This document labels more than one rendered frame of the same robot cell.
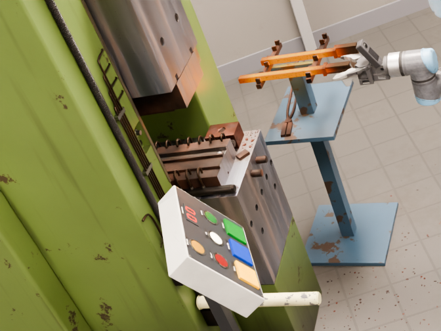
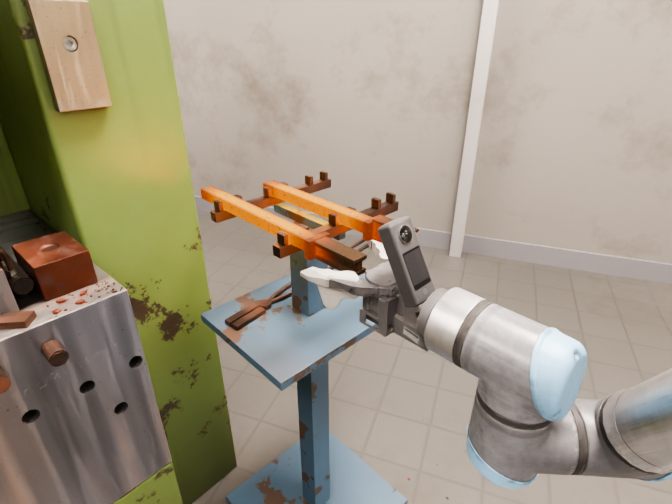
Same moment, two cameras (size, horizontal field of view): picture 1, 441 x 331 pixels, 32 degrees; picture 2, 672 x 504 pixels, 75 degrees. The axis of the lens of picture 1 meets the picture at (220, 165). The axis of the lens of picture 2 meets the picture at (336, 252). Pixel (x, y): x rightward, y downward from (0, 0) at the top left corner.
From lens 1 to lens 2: 2.30 m
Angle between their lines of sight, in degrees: 13
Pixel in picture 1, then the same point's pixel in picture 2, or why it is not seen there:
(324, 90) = not seen: hidden behind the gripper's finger
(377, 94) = not seen: hidden behind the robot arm
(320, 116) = (309, 328)
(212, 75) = (157, 158)
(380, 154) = (439, 406)
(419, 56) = (527, 345)
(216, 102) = (143, 206)
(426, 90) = (499, 446)
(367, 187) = (392, 442)
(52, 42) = not seen: outside the picture
